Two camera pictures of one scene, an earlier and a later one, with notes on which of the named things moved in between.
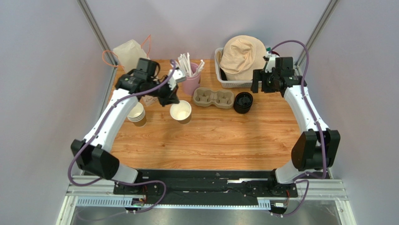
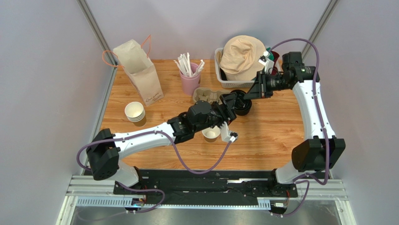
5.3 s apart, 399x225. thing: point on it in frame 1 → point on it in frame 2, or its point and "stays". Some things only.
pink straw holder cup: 191,86 stays
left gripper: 171,97 → 226,110
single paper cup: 181,112 → 210,134
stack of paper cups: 137,116 stays
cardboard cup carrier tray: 204,96 stays
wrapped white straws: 182,61 stays
